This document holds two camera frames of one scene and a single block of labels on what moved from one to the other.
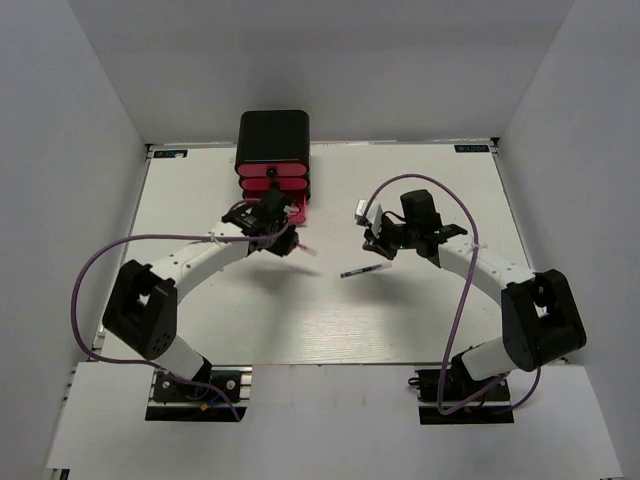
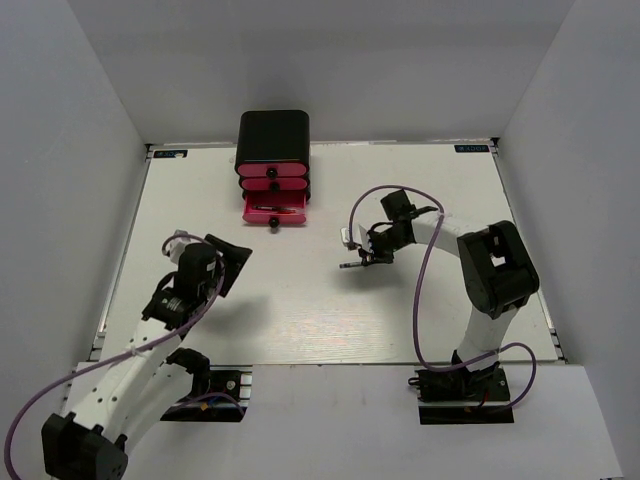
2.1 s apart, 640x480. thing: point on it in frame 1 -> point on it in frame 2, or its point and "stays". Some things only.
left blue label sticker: (170, 153) stays
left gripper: (285, 246) -> (237, 257)
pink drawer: (274, 184) stays
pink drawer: (296, 211) stays
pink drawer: (272, 170) stays
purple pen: (360, 270) -> (349, 264)
